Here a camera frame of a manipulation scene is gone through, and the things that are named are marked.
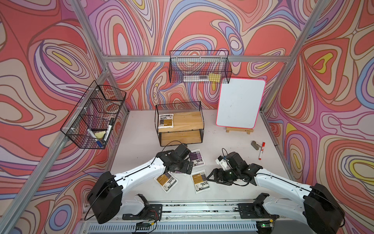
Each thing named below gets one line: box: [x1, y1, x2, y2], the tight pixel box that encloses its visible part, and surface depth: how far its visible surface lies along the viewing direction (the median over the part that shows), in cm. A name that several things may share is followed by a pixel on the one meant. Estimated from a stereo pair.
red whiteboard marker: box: [258, 141, 266, 161], surface depth 97 cm
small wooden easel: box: [225, 127, 254, 135], surface depth 103 cm
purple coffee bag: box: [188, 148, 206, 169], surface depth 93 cm
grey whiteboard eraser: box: [250, 140, 262, 151], surface depth 100 cm
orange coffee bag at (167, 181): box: [153, 171, 180, 194], surface depth 84 cm
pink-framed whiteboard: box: [216, 78, 266, 130], surface depth 98 cm
